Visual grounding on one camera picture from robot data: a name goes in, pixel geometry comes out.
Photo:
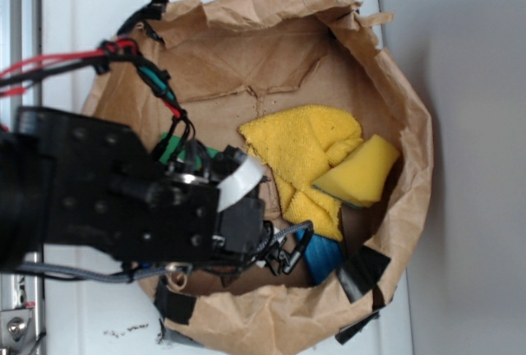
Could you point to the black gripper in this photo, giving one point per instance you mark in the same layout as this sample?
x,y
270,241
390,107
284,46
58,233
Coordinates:
x,y
242,237

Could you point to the brown wood chip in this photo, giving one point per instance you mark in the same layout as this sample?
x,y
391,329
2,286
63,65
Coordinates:
x,y
228,279

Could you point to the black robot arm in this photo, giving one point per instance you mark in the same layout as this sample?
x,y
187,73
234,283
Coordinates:
x,y
82,198

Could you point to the blue wooden block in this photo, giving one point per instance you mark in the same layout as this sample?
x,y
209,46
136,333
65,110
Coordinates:
x,y
321,257

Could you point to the yellow microfiber cloth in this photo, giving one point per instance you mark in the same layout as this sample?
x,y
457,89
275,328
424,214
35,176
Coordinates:
x,y
300,145

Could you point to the green rectangular block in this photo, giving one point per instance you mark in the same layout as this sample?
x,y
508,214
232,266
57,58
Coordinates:
x,y
170,148

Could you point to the yellow sponge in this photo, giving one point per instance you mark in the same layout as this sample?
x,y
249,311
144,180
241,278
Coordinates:
x,y
360,179

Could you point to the white tray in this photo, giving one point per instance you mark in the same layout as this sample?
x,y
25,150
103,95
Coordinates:
x,y
95,318

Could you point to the metal rail frame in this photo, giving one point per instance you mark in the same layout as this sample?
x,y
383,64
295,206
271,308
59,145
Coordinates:
x,y
22,297

